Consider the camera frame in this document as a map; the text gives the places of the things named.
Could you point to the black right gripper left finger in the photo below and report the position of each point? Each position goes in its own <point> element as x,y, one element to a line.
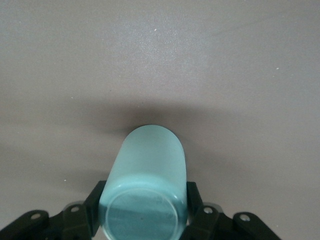
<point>75,220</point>

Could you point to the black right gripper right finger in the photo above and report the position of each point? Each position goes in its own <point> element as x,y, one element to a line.
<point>212,225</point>

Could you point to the pale green cup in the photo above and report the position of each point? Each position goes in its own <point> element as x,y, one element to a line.
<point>150,162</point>

